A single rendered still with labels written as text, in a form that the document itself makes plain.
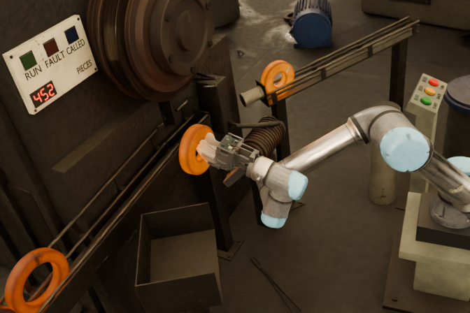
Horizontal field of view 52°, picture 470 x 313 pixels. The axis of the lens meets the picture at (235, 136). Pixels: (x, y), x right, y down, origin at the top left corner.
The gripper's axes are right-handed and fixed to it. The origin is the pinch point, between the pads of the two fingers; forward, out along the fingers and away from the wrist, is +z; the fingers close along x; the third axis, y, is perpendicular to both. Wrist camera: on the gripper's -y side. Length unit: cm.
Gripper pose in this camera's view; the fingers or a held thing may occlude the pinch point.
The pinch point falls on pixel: (196, 144)
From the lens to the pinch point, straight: 146.7
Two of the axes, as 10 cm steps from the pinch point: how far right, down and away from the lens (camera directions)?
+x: -4.8, 5.8, -6.5
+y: 0.9, -7.1, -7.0
